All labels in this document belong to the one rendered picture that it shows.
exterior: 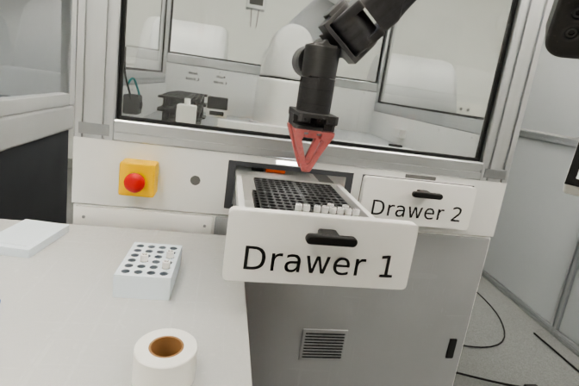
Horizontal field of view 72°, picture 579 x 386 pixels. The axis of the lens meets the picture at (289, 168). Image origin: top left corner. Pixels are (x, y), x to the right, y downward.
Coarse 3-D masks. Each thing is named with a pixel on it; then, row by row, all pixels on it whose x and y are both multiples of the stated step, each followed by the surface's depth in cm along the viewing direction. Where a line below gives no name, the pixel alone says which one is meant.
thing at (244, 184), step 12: (240, 180) 86; (252, 180) 91; (288, 180) 93; (300, 180) 94; (240, 192) 77; (348, 192) 89; (240, 204) 69; (252, 204) 89; (360, 204) 80; (360, 216) 77; (372, 216) 73
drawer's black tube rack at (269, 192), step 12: (264, 180) 86; (276, 180) 88; (252, 192) 87; (264, 192) 77; (276, 192) 78; (288, 192) 80; (300, 192) 81; (312, 192) 82; (324, 192) 83; (336, 192) 85; (264, 204) 70; (276, 204) 70; (288, 204) 72; (312, 204) 73; (324, 204) 75; (336, 204) 76; (348, 204) 77
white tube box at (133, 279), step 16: (128, 256) 65; (160, 256) 67; (176, 256) 68; (128, 272) 60; (144, 272) 61; (160, 272) 62; (176, 272) 67; (128, 288) 60; (144, 288) 60; (160, 288) 60
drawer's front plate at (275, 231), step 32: (256, 224) 57; (288, 224) 57; (320, 224) 58; (352, 224) 59; (384, 224) 60; (224, 256) 57; (256, 256) 58; (320, 256) 59; (352, 256) 60; (384, 288) 62
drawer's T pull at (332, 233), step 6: (312, 234) 55; (318, 234) 55; (324, 234) 55; (330, 234) 56; (336, 234) 56; (306, 240) 55; (312, 240) 55; (318, 240) 55; (324, 240) 55; (330, 240) 55; (336, 240) 55; (342, 240) 55; (348, 240) 55; (354, 240) 56; (348, 246) 56; (354, 246) 56
